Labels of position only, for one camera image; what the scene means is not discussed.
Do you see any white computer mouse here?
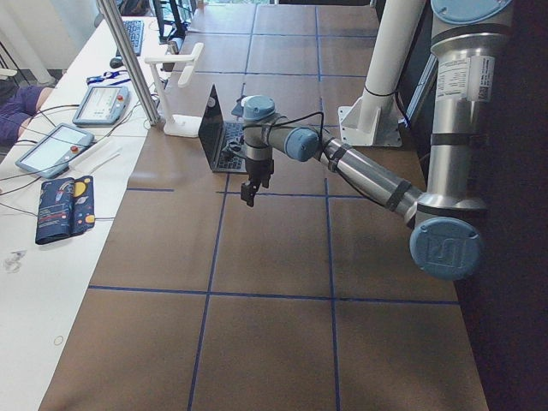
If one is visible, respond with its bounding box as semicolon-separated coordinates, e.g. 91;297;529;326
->
241;96;252;107

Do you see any black mouse pad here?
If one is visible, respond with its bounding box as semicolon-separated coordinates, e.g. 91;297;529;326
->
231;101;244;117

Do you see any black keyboard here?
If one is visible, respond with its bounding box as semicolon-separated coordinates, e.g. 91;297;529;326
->
122;20;145;57

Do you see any near teach pendant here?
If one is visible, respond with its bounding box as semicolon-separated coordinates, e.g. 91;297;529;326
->
15;123;95;179

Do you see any white desk lamp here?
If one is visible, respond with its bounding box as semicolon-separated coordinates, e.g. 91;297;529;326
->
144;42;204;138

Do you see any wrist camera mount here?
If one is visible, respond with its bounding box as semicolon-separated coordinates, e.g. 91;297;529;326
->
221;139;246;158

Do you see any far teach pendant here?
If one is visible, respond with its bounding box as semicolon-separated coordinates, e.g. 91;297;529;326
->
72;86;129;127

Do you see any blue lanyard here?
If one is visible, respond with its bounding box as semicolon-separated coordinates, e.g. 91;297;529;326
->
86;70;131;86

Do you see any seated person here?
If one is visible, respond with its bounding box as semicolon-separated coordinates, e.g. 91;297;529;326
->
1;80;53;146

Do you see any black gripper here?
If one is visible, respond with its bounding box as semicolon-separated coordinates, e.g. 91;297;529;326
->
241;158;274;207

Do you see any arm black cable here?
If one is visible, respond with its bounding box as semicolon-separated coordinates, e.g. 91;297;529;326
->
241;110;369;200

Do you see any aluminium frame post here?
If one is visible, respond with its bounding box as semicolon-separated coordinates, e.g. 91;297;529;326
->
97;0;160;127

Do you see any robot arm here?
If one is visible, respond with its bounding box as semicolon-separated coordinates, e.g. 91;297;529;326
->
238;1;514;281

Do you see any black desk mouse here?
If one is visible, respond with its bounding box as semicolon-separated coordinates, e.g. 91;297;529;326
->
110;57;124;69

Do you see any teach pendant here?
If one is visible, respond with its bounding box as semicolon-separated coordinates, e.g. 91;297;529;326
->
72;86;129;127
15;123;95;179

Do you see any grey laptop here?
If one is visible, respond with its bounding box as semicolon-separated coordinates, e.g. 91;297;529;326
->
199;85;247;174

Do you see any space pattern pencil case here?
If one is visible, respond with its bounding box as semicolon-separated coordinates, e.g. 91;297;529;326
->
35;176;95;245

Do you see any black monitor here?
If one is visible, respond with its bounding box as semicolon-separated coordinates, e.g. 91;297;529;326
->
152;0;188;44

